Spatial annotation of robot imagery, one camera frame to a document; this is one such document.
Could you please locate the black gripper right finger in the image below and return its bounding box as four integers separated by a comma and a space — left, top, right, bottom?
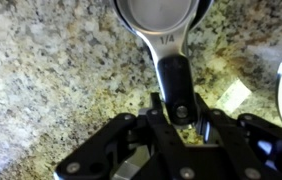
194, 93, 282, 180

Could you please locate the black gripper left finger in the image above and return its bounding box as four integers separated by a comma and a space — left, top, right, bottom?
54, 92, 174, 180

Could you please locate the small silver measuring cup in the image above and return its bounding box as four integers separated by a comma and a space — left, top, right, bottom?
112, 0, 212, 129

